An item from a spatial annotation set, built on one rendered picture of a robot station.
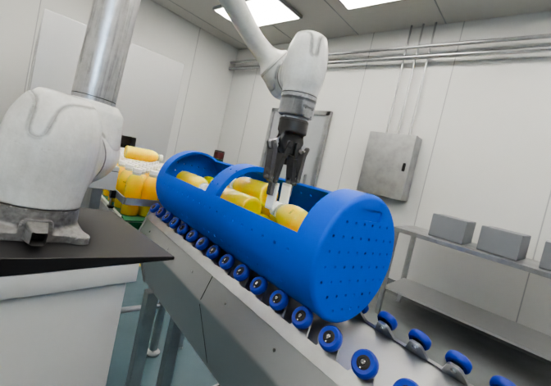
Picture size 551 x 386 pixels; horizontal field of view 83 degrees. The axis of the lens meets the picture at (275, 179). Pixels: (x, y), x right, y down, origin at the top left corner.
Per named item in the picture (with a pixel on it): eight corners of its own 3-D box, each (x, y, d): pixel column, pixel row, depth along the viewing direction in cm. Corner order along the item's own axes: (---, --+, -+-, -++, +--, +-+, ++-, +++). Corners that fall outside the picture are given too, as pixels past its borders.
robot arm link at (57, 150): (-44, 194, 51) (-8, 65, 51) (15, 183, 69) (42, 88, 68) (66, 216, 56) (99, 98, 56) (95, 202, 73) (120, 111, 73)
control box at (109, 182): (88, 188, 123) (93, 162, 123) (80, 179, 139) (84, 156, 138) (115, 190, 130) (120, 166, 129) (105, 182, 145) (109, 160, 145)
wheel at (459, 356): (469, 365, 56) (473, 357, 57) (443, 351, 59) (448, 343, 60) (469, 380, 58) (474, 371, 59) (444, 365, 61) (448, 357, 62)
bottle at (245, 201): (253, 225, 90) (221, 209, 104) (266, 204, 91) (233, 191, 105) (237, 214, 85) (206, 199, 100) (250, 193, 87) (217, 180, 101)
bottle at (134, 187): (135, 212, 141) (143, 172, 140) (138, 216, 135) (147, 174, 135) (119, 211, 137) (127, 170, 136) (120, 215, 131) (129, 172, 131)
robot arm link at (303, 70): (327, 97, 74) (308, 103, 87) (341, 32, 73) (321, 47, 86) (284, 87, 72) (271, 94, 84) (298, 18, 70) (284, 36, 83)
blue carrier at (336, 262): (295, 333, 57) (335, 183, 57) (147, 211, 124) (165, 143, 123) (376, 317, 76) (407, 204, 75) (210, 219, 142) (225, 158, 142)
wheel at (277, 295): (289, 293, 67) (293, 298, 68) (276, 284, 70) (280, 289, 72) (276, 311, 65) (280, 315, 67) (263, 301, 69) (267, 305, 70)
